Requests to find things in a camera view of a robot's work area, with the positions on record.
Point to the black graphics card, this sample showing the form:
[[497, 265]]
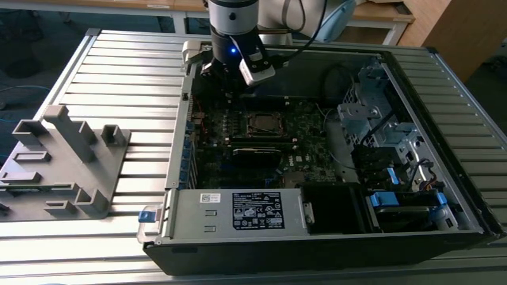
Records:
[[256, 158]]

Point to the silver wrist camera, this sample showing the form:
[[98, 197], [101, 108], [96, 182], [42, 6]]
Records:
[[258, 71]]

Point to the black RAM slot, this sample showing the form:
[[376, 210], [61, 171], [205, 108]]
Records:
[[260, 138], [262, 145]]

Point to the black hard disk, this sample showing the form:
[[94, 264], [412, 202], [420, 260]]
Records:
[[401, 218]]

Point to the blue disk carrier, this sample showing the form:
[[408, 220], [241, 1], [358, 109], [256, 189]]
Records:
[[441, 199], [382, 199], [390, 175]]

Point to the silver CPU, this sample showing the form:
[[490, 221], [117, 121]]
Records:
[[266, 120]]

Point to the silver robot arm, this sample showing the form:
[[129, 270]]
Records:
[[232, 17]]

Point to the green RAM stick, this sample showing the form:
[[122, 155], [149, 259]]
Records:
[[28, 187]]

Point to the metal disk bay cage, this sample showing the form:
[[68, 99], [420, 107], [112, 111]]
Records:
[[357, 112]]

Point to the bronze chipset heatsink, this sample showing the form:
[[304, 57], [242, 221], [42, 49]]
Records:
[[294, 179]]

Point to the green motherboard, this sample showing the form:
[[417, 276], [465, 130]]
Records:
[[313, 148]]

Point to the blue case latch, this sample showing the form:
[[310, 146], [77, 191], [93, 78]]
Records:
[[146, 216]]

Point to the grey parts rack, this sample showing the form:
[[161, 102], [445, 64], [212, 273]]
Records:
[[72, 166]]

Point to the black open PC case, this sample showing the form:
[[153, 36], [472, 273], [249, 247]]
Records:
[[317, 255]]

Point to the black office chair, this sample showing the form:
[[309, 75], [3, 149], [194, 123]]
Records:
[[18, 35]]

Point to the wooden cabinet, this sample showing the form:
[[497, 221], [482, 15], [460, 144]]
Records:
[[456, 29]]

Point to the wooden desk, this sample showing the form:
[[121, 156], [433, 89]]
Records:
[[377, 16], [120, 2]]

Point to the silver power supply unit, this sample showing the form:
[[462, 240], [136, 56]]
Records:
[[190, 213]]

